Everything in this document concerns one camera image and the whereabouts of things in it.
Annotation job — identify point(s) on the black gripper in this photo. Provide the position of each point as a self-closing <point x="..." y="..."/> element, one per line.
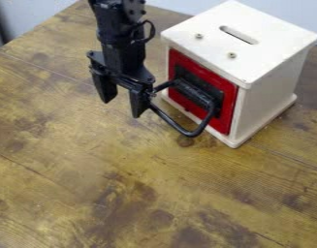
<point x="118" y="66"/>

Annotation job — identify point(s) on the red drawer with black handle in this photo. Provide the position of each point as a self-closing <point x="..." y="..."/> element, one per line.
<point x="203" y="94"/>

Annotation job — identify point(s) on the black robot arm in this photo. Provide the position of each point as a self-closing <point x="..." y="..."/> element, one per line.
<point x="119" y="23"/>

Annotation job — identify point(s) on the white wooden box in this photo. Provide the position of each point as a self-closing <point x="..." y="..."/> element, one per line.
<point x="248" y="54"/>

